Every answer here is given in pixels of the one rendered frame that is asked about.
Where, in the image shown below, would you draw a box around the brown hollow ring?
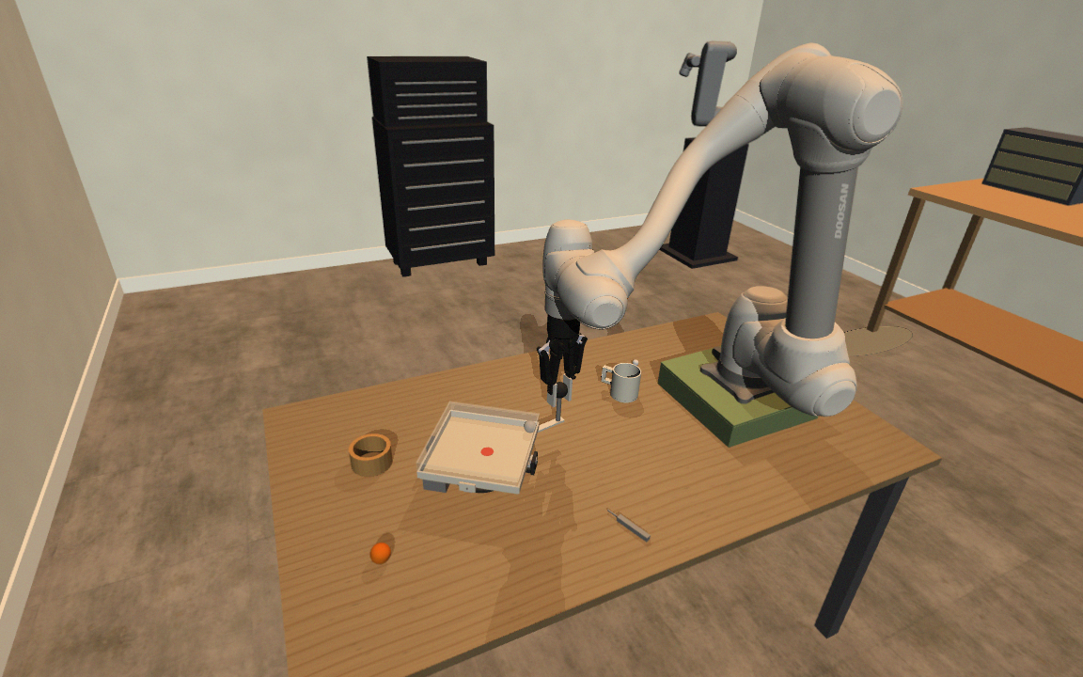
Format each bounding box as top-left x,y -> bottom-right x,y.
349,433 -> 393,477

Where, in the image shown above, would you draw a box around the orange ball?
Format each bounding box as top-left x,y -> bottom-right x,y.
369,543 -> 391,564

